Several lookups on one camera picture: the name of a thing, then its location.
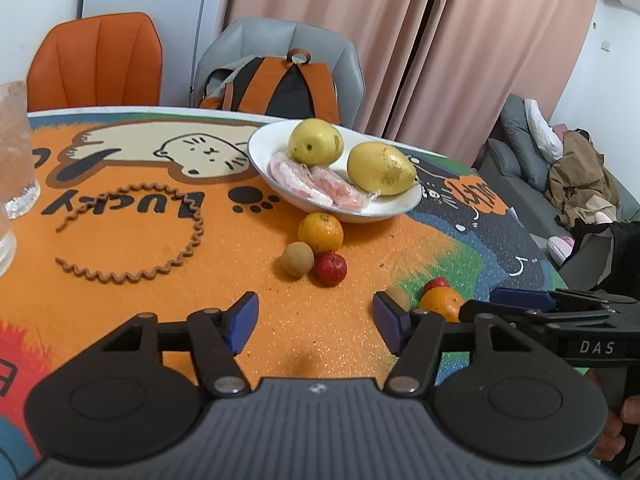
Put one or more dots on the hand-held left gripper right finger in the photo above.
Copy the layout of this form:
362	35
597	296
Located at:
390	320

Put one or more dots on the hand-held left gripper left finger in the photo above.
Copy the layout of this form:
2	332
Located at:
242	320

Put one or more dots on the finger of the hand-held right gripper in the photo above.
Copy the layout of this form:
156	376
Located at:
560	321
522	299

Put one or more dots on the orange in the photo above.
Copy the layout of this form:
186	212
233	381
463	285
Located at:
442	305
321	232

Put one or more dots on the small red fruit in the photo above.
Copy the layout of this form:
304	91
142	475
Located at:
436	284
330	269

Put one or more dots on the sausage large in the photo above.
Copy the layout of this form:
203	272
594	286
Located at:
340	190

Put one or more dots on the pink grapefruit slice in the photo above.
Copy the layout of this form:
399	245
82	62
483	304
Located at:
290	175

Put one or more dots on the yellow-green pear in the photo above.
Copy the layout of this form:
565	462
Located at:
380	167

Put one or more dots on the white ceramic bowl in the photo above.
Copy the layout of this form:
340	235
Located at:
265	150

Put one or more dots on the round yellow pear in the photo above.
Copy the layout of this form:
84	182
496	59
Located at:
315	140

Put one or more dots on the person's right hand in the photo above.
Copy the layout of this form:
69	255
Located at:
607	435

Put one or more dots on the pink soft item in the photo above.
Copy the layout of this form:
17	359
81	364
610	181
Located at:
560	249

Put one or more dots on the printed table mat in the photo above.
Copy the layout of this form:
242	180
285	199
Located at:
325	320

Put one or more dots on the black cloth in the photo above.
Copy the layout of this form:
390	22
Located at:
610	250

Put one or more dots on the grey sofa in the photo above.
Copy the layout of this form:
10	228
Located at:
505	170

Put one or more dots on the brown coat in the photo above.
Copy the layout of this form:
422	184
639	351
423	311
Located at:
580	175

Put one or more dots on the grey pillow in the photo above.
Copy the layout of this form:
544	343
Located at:
520	135

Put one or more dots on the white pillow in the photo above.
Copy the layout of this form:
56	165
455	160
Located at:
545	130

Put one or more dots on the orange and black backpack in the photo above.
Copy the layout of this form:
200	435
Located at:
280	90

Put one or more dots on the pink curtain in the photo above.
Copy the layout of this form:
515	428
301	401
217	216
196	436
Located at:
325	0
500	60

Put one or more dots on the clear plastic cup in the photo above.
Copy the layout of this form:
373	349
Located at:
15	160
6	245

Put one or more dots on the grey chair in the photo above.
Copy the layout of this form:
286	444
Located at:
280	35

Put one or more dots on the orange chair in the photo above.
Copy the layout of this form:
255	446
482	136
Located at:
95	60

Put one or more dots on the white wall socket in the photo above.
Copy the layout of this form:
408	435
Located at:
606	46

